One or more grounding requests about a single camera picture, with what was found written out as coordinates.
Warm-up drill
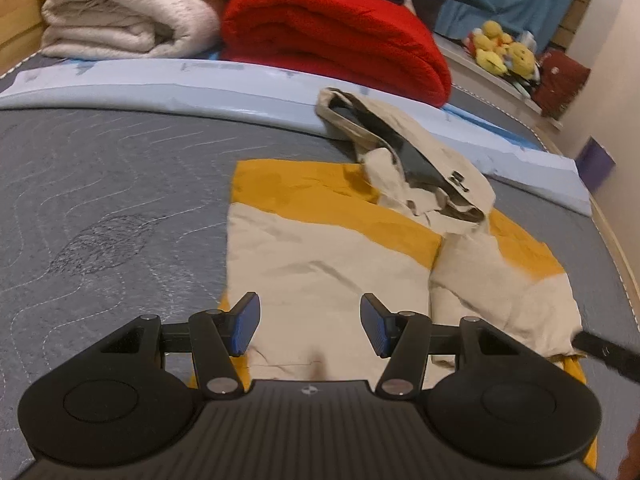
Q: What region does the light blue foam pad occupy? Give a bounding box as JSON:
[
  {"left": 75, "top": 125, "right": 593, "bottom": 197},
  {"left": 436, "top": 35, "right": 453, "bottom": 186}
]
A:
[{"left": 0, "top": 57, "right": 593, "bottom": 218}]

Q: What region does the purple box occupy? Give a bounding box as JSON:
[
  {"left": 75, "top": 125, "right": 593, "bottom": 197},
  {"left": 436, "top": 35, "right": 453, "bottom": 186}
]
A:
[{"left": 575, "top": 137, "right": 617, "bottom": 194}]

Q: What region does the cream folded blanket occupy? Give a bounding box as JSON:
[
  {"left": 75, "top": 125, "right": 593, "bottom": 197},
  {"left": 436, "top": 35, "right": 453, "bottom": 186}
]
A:
[{"left": 37, "top": 0, "right": 251, "bottom": 59}]

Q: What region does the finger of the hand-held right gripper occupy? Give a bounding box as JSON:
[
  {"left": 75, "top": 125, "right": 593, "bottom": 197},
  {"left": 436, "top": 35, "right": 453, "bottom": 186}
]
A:
[{"left": 571, "top": 329, "right": 640, "bottom": 386}]

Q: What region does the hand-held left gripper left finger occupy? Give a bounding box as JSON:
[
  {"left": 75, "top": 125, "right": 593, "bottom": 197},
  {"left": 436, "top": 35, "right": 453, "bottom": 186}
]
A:
[{"left": 97, "top": 291, "right": 262, "bottom": 402}]

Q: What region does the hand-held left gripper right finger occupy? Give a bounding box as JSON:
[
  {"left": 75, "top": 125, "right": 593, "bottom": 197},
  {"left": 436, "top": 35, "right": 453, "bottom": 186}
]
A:
[{"left": 360, "top": 292, "right": 521, "bottom": 402}]

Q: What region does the yellow and beige hoodie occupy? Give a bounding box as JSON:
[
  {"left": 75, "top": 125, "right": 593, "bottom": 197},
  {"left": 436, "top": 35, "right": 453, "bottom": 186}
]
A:
[{"left": 187, "top": 87, "right": 598, "bottom": 473}]

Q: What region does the yellow plush toy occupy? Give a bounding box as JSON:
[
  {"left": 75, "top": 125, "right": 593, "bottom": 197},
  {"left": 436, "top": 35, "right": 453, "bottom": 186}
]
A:
[
  {"left": 467, "top": 20, "right": 515, "bottom": 77},
  {"left": 505, "top": 40, "right": 540, "bottom": 80}
]

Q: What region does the red folded blanket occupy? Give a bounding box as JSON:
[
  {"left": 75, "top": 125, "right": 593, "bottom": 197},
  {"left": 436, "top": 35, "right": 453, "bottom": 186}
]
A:
[{"left": 220, "top": 0, "right": 453, "bottom": 108}]

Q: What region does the white window ledge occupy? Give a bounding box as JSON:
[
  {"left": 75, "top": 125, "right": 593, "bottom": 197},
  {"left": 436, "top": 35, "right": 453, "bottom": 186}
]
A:
[{"left": 434, "top": 31, "right": 565, "bottom": 132}]

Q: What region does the red patterned bag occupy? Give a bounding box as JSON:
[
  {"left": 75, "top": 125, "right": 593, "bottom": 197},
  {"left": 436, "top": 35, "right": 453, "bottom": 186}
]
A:
[{"left": 531, "top": 50, "right": 592, "bottom": 119}]

